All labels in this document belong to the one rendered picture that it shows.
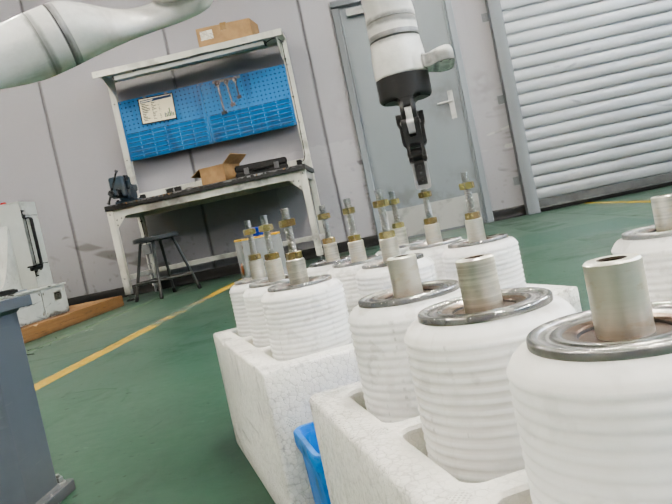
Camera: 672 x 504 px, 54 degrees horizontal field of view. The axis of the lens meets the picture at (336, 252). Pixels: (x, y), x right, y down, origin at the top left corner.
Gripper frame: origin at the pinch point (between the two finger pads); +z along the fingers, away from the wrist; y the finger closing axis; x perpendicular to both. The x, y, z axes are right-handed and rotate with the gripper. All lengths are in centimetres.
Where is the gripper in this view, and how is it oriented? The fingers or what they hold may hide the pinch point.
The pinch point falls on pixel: (421, 175)
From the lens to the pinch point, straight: 95.6
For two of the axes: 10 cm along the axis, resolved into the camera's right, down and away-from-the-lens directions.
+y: -1.5, 0.9, -9.9
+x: 9.7, -1.9, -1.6
